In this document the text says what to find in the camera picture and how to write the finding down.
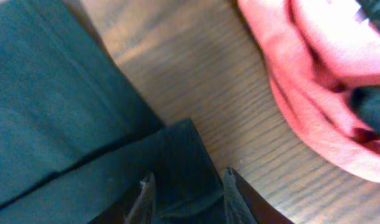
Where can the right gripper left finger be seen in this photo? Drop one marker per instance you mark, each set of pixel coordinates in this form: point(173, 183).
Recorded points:
point(136, 206)

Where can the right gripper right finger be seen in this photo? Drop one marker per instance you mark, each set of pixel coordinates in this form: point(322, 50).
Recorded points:
point(244, 205)

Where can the black t-shirt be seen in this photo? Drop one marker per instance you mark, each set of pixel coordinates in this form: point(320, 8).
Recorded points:
point(75, 136)

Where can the black printed cycling jersey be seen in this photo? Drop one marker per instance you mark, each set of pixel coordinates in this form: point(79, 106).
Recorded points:
point(365, 100)

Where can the red cloth garment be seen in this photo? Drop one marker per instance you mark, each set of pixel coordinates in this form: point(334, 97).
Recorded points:
point(317, 52)

